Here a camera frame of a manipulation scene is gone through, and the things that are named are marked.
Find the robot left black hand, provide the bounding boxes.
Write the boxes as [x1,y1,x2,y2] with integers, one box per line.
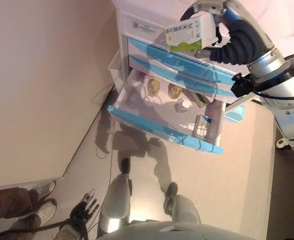
[70,188,101,228]

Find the robot right black hand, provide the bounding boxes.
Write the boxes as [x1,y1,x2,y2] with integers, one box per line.
[180,0,275,67]

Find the green white medicine box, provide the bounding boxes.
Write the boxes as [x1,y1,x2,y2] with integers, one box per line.
[163,12,218,54]

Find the white drawer with blue front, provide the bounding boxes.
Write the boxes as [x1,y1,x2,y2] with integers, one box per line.
[107,68,225,154]

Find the dark green medicine box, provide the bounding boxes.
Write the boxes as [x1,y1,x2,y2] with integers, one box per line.
[186,90,214,109]

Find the white blue medicine box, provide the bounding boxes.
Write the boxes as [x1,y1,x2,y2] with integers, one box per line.
[191,114,212,139]

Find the white person shoe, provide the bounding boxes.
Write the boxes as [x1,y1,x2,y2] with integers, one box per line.
[30,180,57,201]
[35,198,58,228]

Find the robot left silver leg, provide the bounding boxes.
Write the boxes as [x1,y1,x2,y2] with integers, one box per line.
[97,157,134,236]

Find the robot silver leg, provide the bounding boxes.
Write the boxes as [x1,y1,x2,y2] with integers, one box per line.
[97,157,134,236]
[163,181,203,226]

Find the light blue waste bin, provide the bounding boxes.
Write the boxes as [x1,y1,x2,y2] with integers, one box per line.
[223,104,246,124]

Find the yellow pill bottle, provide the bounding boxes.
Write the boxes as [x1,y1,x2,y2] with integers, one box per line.
[146,78,162,98]
[168,83,184,100]

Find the small white bottle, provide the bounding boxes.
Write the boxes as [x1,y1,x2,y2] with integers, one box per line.
[174,98,192,113]

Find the robot grey torso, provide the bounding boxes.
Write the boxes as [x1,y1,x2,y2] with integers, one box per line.
[94,218,271,240]

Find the robot right silver leg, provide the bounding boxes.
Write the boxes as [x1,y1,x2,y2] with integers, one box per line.
[163,181,203,226]

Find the white bed caster wheel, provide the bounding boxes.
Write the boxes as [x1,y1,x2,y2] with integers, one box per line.
[276,136,292,151]

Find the white medical cart blue drawers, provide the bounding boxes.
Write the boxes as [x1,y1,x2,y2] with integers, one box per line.
[111,0,294,126]

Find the clear white side bin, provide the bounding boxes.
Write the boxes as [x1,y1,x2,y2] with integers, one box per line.
[108,49,124,87]

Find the thick black cable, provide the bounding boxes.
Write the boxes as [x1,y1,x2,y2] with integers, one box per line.
[0,219,73,240]

